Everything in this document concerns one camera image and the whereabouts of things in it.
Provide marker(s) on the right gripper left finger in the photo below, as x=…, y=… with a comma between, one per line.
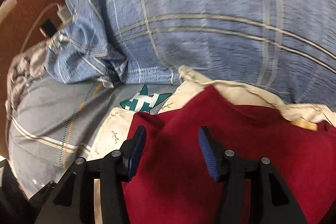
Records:
x=72, y=198

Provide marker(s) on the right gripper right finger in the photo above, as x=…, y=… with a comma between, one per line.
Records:
x=252, y=191

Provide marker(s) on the red knit sweater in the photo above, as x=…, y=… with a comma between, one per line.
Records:
x=173, y=184

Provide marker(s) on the grey patterned bed sheet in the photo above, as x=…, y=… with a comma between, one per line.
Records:
x=56, y=123

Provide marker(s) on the cream floral pillow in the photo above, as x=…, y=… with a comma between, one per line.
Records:
x=116, y=126

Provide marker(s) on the beige crumpled garment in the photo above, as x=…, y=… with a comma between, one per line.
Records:
x=25, y=66

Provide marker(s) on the black power adapter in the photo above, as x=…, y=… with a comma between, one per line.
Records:
x=47, y=28

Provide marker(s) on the blue plaid quilt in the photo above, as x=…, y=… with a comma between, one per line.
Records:
x=286, y=47

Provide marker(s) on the white charger plug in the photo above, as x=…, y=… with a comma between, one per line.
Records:
x=64, y=14

